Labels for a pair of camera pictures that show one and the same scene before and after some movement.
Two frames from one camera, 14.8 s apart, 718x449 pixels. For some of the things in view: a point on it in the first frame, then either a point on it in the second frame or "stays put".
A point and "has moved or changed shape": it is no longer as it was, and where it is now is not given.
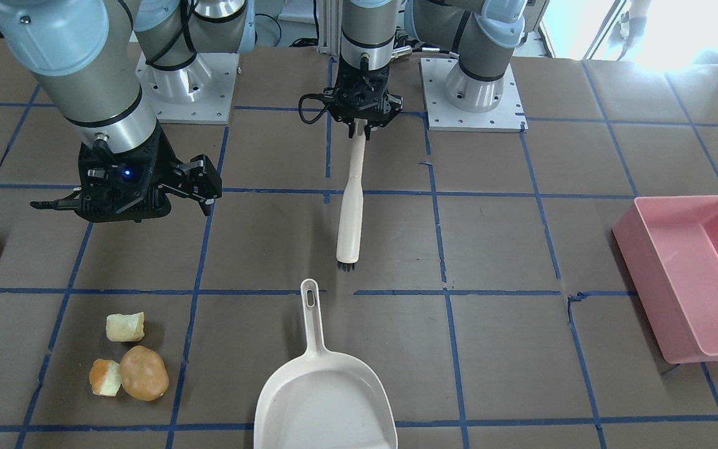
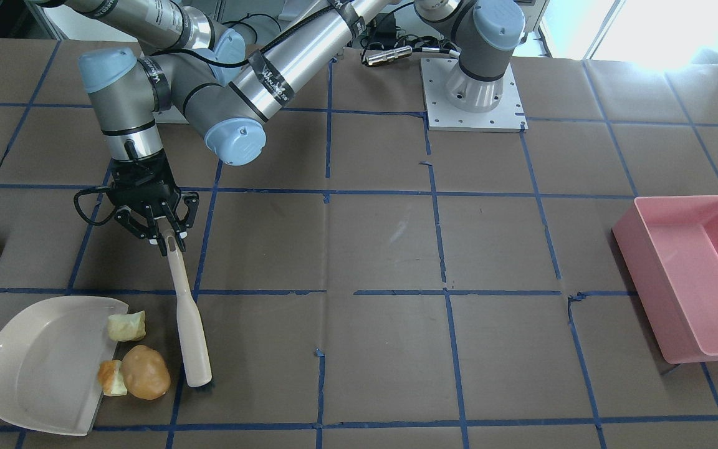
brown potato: (143, 373) stays put
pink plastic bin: (691, 262) stays put
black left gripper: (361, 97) → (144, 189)
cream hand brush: (349, 227) → (198, 366)
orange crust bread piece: (105, 377) has moved or changed shape
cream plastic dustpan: (325, 400) → (46, 368)
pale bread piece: (125, 327) stays put
